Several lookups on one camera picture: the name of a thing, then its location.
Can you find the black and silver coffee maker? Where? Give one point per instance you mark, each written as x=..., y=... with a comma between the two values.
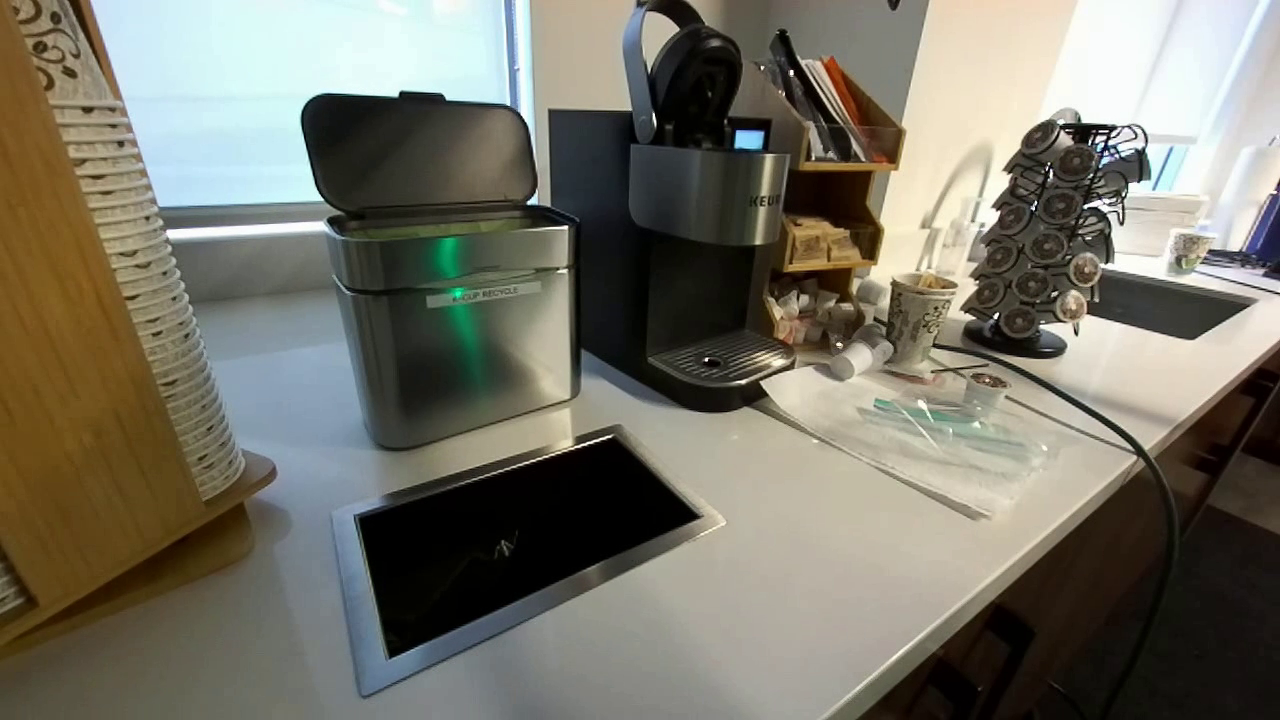
x=705, y=192

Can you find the trash bin hinged lid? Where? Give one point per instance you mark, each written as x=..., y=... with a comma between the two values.
x=422, y=153

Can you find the coffee pod carousel rack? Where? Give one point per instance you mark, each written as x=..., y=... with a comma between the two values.
x=1033, y=254

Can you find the white cup lid stack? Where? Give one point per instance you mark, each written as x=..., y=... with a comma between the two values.
x=8, y=586

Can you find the brown creamer cup pile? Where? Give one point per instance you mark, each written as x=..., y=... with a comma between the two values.
x=814, y=321

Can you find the stainless steel trash bin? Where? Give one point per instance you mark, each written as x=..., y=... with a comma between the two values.
x=455, y=360

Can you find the brown sugar packets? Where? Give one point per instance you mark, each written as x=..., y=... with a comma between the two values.
x=816, y=247

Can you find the white creamer cup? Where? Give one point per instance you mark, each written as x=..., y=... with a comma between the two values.
x=861, y=360

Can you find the patterned paper cup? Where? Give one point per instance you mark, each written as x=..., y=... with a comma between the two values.
x=920, y=326

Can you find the wooden condiment organizer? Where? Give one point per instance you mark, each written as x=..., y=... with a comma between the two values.
x=853, y=166

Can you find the plastic bag of stirrers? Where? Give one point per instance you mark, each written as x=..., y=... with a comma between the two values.
x=932, y=441

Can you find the foil tea packets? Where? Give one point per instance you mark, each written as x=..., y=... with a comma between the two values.
x=836, y=106

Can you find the small silver pod cup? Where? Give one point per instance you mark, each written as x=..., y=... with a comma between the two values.
x=986, y=388

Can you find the steel framed countertop trash chute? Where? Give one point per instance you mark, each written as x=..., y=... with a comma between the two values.
x=357, y=586

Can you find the bright window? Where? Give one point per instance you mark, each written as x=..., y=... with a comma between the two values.
x=1201, y=65
x=306, y=94

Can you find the wooden base cabinet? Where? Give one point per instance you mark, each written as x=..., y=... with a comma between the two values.
x=1052, y=602

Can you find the countertop sink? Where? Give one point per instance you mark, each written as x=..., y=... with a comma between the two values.
x=1167, y=305

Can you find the patterned mug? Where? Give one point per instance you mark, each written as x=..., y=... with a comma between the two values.
x=1190, y=250

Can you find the wooden cup dispenser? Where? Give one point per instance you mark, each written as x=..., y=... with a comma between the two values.
x=65, y=403

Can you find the white bottle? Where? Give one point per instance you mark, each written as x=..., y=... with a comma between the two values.
x=1244, y=186

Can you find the blue bottle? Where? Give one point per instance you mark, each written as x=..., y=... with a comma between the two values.
x=1265, y=233

